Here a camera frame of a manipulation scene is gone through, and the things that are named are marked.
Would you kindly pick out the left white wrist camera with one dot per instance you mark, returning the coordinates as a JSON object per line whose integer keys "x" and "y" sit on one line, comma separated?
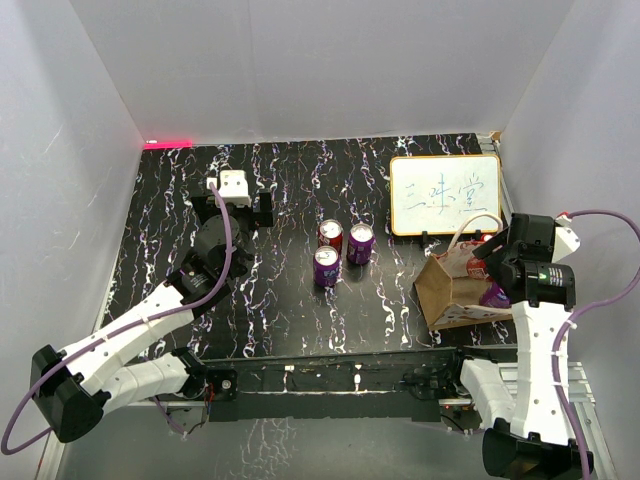
{"x": 232, "y": 186}

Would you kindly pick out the yellow framed whiteboard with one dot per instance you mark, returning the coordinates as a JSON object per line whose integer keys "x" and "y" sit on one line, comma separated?
{"x": 436, "y": 194}

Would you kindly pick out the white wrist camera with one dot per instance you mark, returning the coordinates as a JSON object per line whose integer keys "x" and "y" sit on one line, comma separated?
{"x": 232, "y": 186}
{"x": 566, "y": 241}

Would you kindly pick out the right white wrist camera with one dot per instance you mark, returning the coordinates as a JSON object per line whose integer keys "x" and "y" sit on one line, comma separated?
{"x": 566, "y": 241}

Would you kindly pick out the canvas bag with cat print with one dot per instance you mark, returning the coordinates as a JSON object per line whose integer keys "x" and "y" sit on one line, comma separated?
{"x": 448, "y": 298}

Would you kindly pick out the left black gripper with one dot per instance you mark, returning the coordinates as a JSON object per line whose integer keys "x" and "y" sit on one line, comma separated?
{"x": 260, "y": 218}

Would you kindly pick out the purple fanta can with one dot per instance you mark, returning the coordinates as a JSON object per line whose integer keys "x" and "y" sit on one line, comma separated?
{"x": 360, "y": 244}
{"x": 495, "y": 297}
{"x": 326, "y": 263}

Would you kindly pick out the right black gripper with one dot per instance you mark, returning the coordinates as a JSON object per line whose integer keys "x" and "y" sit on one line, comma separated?
{"x": 493, "y": 245}

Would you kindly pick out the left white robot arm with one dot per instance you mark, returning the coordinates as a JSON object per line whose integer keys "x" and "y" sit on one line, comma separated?
{"x": 75, "y": 387}

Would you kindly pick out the pink LED strip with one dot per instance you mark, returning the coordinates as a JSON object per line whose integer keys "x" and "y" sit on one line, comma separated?
{"x": 175, "y": 144}

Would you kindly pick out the red Coke can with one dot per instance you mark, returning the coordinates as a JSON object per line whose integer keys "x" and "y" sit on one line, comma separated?
{"x": 330, "y": 233}
{"x": 477, "y": 269}

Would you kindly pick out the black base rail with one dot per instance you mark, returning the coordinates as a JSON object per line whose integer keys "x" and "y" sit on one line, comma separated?
{"x": 398, "y": 384}

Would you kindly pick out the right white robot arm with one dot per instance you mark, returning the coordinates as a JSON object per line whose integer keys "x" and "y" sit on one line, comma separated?
{"x": 531, "y": 433}

